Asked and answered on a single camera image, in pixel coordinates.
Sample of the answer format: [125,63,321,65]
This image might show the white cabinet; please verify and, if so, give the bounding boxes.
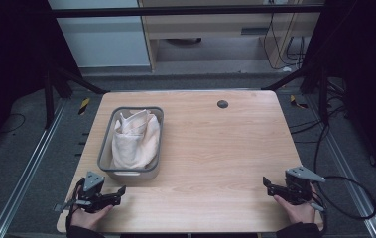
[48,0,152,69]

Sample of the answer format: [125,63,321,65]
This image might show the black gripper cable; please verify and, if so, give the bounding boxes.
[312,122,376,232]
[64,177,86,232]

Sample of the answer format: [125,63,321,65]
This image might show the thin black floor cable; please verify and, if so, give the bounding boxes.
[0,112,27,136]

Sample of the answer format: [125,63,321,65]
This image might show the yellow black tape strip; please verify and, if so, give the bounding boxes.
[77,97,91,116]
[289,94,310,110]

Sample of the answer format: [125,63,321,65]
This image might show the black hanging cables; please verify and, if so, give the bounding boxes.
[262,12,307,71]

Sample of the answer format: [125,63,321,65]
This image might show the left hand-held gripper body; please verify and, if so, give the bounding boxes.
[54,171,111,213]

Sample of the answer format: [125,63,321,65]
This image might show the dark curtain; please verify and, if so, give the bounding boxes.
[303,0,376,182]
[0,0,84,163]

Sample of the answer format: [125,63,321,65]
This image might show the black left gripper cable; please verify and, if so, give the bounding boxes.
[64,177,86,232]

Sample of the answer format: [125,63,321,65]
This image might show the aluminium floor rail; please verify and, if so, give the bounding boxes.
[306,95,376,238]
[0,98,68,238]

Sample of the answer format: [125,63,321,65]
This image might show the black floor cables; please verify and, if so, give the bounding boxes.
[288,78,352,145]

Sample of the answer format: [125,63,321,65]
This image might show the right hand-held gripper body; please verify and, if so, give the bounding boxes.
[284,166,327,213]

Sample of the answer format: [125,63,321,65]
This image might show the person's right hand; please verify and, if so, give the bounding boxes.
[272,193,324,231]

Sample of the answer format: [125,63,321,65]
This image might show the light wooden cabinet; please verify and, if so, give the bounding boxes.
[137,0,323,72]

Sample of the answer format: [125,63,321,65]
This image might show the black horizontal bar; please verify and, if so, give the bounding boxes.
[48,4,326,19]

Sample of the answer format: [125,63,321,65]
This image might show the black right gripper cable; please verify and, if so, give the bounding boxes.
[312,122,376,232]

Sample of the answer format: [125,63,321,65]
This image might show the grey plastic basket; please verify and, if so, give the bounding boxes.
[96,105,166,182]

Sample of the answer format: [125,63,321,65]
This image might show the person's left hand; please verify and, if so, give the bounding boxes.
[70,203,114,232]

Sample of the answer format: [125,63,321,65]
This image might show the cream cloth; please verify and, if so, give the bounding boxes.
[110,109,162,170]

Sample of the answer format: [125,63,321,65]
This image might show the black metal stand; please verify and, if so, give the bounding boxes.
[42,60,111,131]
[260,63,331,127]

